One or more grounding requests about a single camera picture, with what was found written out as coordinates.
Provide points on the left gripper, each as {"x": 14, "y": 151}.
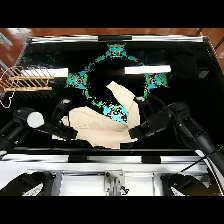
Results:
{"x": 66, "y": 132}

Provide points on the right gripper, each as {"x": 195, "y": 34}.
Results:
{"x": 143, "y": 128}

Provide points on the beige shirt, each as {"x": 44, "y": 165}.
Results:
{"x": 96, "y": 128}

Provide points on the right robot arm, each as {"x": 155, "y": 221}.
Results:
{"x": 186, "y": 123}

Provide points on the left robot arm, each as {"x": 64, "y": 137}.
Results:
{"x": 23, "y": 124}

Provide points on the black garment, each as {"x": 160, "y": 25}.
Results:
{"x": 188, "y": 63}

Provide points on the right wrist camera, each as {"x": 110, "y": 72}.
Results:
{"x": 144, "y": 106}

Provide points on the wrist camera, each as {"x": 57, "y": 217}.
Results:
{"x": 144, "y": 106}
{"x": 62, "y": 108}

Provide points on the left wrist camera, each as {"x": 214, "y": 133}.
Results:
{"x": 62, "y": 108}

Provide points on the silver frame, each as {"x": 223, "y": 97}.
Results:
{"x": 110, "y": 166}

